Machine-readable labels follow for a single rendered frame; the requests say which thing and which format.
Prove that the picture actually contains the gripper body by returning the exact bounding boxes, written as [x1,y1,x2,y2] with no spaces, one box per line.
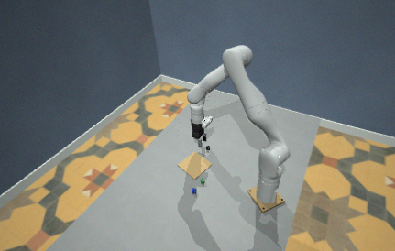
[191,114,213,139]

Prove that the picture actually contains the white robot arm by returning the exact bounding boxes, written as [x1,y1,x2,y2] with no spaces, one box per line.
[187,46,290,203]

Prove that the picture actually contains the tan square mat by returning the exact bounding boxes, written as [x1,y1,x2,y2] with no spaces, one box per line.
[178,151,213,179]

